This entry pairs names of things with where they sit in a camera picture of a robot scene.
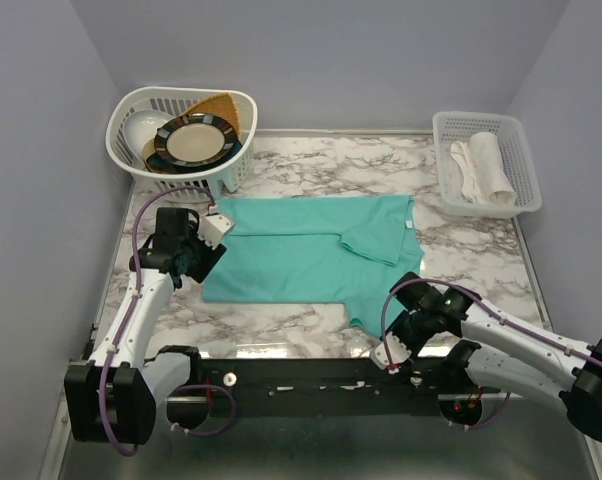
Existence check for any folded white cloth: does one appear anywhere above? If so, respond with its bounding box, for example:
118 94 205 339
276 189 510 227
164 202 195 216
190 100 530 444
450 141 488 204

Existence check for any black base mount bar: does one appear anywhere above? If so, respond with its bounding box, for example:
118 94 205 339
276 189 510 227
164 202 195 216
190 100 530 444
145 355 502 419

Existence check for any aluminium frame rail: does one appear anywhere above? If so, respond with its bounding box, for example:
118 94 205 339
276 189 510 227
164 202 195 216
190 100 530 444
62 325 102 406

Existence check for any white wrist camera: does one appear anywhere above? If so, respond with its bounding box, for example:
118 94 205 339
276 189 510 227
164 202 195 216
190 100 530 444
369 333 412 375
197 213 235 249

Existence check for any rolled white t shirt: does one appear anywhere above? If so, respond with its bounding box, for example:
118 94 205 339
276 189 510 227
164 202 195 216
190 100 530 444
468 132 517 207

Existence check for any round white dish basket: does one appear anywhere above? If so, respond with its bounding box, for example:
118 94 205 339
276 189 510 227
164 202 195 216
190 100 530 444
105 86 258 197

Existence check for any teal t shirt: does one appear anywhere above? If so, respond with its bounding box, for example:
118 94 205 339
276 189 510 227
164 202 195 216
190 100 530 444
202 195 424 337

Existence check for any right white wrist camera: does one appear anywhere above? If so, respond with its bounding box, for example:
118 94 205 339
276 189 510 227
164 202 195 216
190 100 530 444
369 333 412 375

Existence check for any striped rim beige plate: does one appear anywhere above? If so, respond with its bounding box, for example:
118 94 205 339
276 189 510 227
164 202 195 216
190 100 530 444
153 113 239 167

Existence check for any white bowl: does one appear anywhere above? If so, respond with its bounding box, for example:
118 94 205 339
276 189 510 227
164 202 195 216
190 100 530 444
123 109 173 159

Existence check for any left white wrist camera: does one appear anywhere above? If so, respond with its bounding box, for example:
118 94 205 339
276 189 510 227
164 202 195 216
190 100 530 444
197 213 235 249

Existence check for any rectangular white mesh basket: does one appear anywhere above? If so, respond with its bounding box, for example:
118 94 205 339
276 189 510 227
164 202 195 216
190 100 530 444
432 111 542 219

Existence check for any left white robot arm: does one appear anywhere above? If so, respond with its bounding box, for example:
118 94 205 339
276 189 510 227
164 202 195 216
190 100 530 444
64 207 234 457

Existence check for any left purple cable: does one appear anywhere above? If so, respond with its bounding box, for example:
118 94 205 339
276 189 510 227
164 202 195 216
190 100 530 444
99 184 217 457

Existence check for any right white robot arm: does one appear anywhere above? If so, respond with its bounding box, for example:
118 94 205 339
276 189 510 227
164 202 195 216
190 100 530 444
371 272 602 443

